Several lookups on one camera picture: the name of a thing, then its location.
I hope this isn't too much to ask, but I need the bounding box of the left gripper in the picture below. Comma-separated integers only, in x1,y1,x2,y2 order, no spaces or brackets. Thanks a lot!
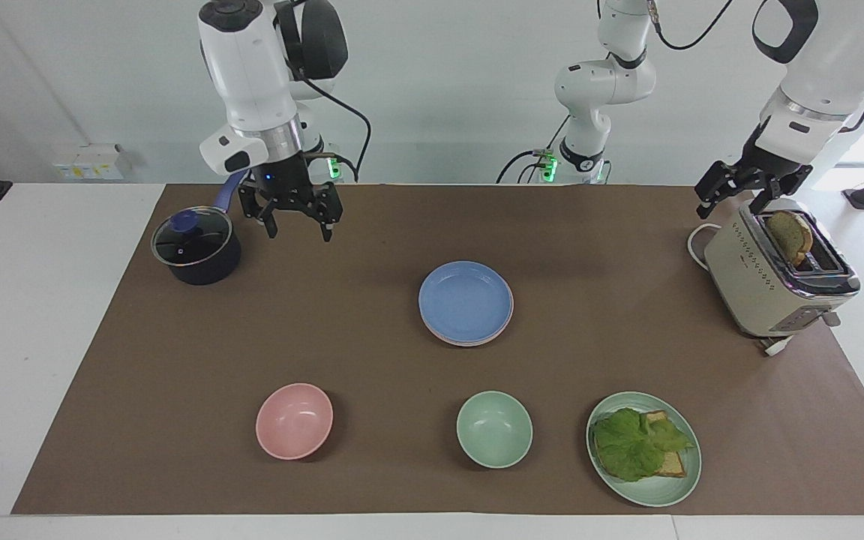
695,120,814,220

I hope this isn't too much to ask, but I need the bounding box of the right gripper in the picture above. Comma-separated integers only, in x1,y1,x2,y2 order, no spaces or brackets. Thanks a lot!
239,152,344,243

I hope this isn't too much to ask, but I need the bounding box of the brown toast slice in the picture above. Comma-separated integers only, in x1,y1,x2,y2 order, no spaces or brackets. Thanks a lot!
765,209,815,269

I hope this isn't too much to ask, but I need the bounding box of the beige toaster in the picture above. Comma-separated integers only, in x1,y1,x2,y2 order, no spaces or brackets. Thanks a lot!
703,198,863,340

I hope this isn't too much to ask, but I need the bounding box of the dark blue pot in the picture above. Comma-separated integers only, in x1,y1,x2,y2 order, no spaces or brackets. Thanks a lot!
151,169,251,287

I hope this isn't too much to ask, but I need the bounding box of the glass lid with blue knob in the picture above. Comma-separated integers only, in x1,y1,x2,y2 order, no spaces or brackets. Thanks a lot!
151,207,233,268

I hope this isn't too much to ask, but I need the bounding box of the blue plate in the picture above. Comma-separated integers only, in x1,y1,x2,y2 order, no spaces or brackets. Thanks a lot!
418,260,514,340

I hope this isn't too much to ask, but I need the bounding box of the pink bowl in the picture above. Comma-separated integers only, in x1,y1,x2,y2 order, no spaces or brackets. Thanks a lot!
255,382,335,461

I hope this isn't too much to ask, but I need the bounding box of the pink plate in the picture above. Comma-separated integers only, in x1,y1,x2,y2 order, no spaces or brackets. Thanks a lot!
420,296,515,348

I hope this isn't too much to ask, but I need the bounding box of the green lettuce leaf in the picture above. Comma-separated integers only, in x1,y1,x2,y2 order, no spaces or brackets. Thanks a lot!
592,406,697,483

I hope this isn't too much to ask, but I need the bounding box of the bread slice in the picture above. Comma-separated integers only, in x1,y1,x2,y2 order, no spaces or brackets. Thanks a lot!
642,409,689,478

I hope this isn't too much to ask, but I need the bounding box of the green bowl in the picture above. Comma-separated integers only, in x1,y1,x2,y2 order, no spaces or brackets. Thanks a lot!
455,390,534,470

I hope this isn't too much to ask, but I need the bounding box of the green plate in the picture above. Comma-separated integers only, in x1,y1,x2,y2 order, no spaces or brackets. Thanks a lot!
586,391,703,509

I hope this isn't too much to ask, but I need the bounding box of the white wall socket box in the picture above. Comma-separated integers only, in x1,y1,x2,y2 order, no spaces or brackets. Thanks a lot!
52,143,127,182

